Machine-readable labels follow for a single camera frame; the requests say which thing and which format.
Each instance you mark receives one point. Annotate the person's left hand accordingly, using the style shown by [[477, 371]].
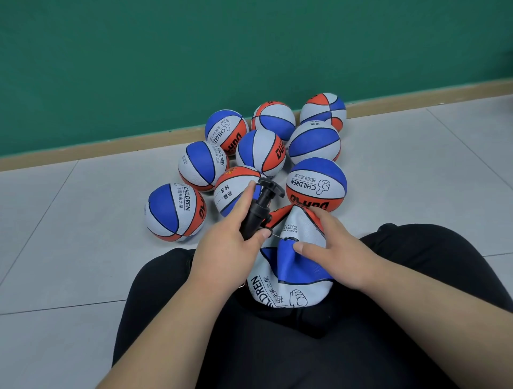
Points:
[[218, 256]]

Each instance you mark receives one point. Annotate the person's right thumb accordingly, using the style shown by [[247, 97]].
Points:
[[312, 250]]

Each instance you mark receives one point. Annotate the person's right forearm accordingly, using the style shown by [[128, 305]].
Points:
[[445, 320]]

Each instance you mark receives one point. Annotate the person's right hand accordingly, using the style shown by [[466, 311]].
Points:
[[348, 260]]

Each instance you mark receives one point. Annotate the group of inflated basketballs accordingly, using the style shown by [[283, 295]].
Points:
[[316, 140]]

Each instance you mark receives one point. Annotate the person's left forearm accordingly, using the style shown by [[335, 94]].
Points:
[[172, 340]]

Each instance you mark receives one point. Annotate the wooden skirting board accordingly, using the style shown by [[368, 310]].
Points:
[[120, 146]]

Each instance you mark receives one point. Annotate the deflated tricolour basketball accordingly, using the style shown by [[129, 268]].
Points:
[[296, 274]]

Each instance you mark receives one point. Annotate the black hand air pump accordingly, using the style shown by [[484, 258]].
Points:
[[260, 208]]

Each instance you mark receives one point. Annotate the person's left thumb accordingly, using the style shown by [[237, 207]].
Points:
[[258, 240]]

